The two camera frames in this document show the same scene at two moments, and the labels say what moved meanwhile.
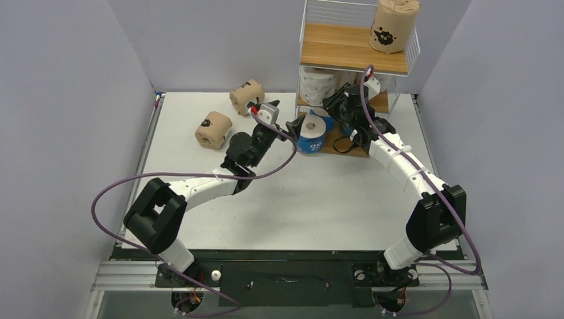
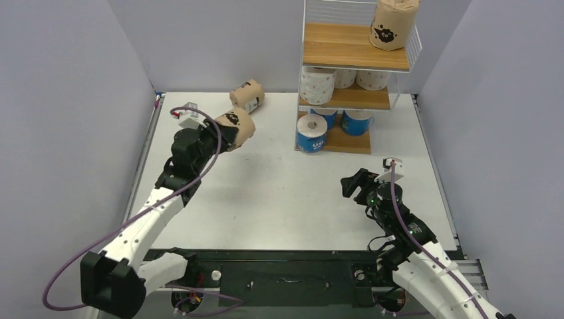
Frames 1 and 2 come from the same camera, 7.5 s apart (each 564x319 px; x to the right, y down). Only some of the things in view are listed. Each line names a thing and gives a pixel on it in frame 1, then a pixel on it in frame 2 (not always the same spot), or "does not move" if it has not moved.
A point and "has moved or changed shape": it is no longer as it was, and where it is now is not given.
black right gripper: (336, 106) -> (365, 189)
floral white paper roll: (344, 77) does not move
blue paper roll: (329, 121) does not move
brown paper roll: (211, 131) has moved or changed shape
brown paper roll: (392, 24) does not move
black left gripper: (293, 126) -> (227, 135)
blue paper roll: (312, 131) does not move
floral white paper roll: (316, 85) does not move
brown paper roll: (243, 94) does not move
